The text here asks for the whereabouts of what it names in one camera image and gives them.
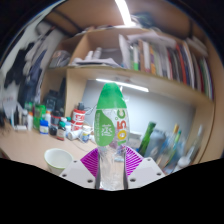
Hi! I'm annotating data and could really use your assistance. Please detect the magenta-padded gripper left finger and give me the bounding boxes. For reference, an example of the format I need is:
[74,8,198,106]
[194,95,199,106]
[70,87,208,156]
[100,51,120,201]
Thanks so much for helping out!
[59,148,102,190]

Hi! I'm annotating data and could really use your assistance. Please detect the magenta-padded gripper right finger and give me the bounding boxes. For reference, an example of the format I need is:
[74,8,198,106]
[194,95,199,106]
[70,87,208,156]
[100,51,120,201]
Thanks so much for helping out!
[123,146,166,190]

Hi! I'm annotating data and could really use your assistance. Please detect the clear bottle with green label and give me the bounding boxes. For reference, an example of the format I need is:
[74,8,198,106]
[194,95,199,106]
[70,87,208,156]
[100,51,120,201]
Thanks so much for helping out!
[93,82,131,191]

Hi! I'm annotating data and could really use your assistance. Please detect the grey shaker bottle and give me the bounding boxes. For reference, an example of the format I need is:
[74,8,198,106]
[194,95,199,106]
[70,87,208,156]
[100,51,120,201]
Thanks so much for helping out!
[145,129,168,162]

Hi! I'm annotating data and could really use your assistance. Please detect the dark green glass bottle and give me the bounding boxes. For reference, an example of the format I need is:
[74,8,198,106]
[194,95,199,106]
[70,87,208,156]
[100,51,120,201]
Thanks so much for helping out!
[137,121,157,158]

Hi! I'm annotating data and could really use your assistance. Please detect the small white jar blue label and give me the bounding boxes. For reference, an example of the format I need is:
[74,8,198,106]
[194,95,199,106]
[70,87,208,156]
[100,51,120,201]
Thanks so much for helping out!
[80,124,93,144]

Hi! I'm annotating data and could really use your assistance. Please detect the dark brown medicine bottle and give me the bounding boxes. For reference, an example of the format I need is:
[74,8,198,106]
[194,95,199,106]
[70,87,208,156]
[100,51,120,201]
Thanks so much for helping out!
[56,121,67,141]

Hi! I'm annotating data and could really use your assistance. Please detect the red and white canister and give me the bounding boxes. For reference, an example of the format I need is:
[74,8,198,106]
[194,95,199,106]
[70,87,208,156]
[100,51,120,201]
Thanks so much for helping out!
[71,108,86,132]

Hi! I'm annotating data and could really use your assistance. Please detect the small blue and white bottle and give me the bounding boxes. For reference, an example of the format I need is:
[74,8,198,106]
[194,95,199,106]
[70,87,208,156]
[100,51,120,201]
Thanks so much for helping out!
[39,119,50,136]

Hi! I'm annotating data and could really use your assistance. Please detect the green plastic container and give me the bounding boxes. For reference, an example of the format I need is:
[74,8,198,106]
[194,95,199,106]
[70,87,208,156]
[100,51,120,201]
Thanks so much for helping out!
[32,104,47,131]

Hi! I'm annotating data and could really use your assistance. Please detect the white under-shelf light strip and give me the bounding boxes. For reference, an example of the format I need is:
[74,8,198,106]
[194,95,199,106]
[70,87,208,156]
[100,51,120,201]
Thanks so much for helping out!
[95,78,150,94]

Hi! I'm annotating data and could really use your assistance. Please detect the wooden shelf unit with books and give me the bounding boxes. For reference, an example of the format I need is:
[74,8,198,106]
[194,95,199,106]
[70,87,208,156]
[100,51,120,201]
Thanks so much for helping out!
[39,25,215,102]

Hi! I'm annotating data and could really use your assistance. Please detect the dark hanging clothes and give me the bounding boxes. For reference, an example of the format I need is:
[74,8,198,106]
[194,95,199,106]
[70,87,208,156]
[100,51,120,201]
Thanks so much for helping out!
[2,29,52,108]

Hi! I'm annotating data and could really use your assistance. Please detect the white ceiling light tube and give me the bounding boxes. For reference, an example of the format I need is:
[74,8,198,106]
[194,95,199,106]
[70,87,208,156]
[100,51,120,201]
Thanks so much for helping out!
[114,0,133,26]

